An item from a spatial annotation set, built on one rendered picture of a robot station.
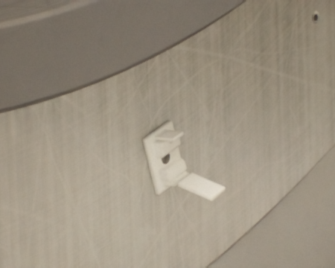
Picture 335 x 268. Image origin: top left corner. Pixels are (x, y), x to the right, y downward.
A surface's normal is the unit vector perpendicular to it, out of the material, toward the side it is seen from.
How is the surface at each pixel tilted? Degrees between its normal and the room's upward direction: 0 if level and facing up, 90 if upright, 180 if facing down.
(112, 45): 90
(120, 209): 90
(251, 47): 90
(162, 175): 107
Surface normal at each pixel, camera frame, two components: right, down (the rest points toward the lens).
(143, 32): 0.77, 0.08
